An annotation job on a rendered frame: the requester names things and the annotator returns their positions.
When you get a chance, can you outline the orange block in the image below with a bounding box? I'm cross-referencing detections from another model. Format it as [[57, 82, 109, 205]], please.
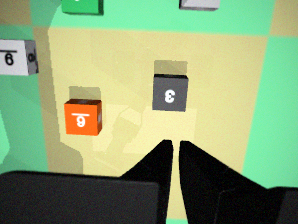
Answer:
[[64, 99, 102, 136]]

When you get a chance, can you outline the green block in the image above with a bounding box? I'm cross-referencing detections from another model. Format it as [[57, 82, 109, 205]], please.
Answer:
[[61, 0, 104, 16]]

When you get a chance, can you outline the grey block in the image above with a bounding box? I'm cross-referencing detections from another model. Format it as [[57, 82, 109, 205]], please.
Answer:
[[179, 0, 220, 12], [152, 74, 189, 112]]

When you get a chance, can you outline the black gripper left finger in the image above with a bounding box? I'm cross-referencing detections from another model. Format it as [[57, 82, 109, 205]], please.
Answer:
[[0, 139, 174, 224]]

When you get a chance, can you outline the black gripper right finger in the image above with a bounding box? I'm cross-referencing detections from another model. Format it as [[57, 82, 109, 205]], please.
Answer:
[[179, 140, 298, 224]]

